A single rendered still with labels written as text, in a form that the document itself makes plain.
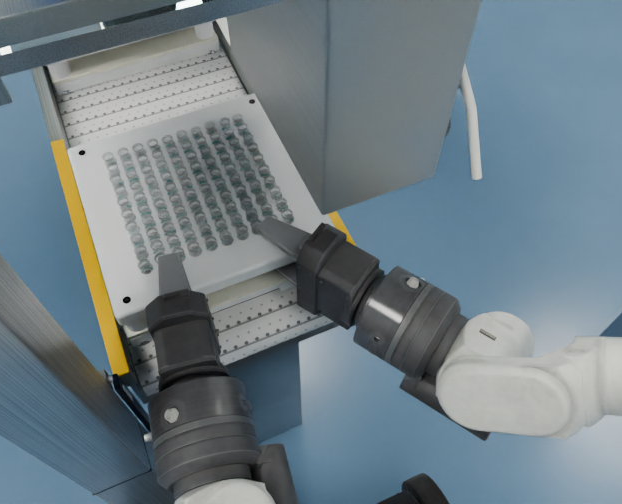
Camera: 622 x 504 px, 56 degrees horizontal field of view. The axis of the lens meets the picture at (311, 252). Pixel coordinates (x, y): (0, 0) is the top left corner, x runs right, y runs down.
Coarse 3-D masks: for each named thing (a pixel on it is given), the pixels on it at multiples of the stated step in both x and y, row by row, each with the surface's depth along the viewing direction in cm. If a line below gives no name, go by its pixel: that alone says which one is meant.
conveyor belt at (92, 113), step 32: (192, 64) 88; (224, 64) 88; (64, 96) 85; (96, 96) 85; (128, 96) 85; (160, 96) 85; (192, 96) 85; (224, 96) 85; (96, 128) 81; (128, 128) 81; (288, 288) 68; (224, 320) 66; (256, 320) 66; (288, 320) 66; (320, 320) 67; (224, 352) 65; (256, 352) 67
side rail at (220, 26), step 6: (222, 18) 89; (216, 24) 89; (222, 24) 88; (216, 30) 90; (222, 30) 87; (222, 36) 88; (228, 36) 86; (222, 42) 89; (228, 42) 86; (228, 48) 87; (228, 54) 88; (234, 60) 86; (234, 66) 87; (240, 72) 85; (246, 84) 84; (252, 90) 81
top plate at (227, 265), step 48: (96, 144) 70; (144, 144) 70; (192, 144) 70; (240, 144) 70; (96, 192) 66; (144, 192) 66; (288, 192) 66; (96, 240) 63; (144, 240) 63; (240, 240) 63; (144, 288) 60; (192, 288) 60
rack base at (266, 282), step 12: (264, 276) 66; (276, 276) 66; (228, 288) 65; (240, 288) 65; (252, 288) 65; (264, 288) 65; (276, 288) 66; (216, 300) 64; (228, 300) 64; (240, 300) 65; (132, 336) 62; (144, 336) 63
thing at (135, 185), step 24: (216, 144) 69; (144, 168) 68; (168, 168) 68; (192, 168) 67; (216, 168) 67; (240, 168) 68; (168, 192) 66; (192, 192) 66; (240, 192) 65; (264, 192) 65; (144, 216) 63; (168, 216) 63; (216, 216) 64; (240, 216) 64; (264, 216) 64; (168, 240) 62; (192, 240) 62
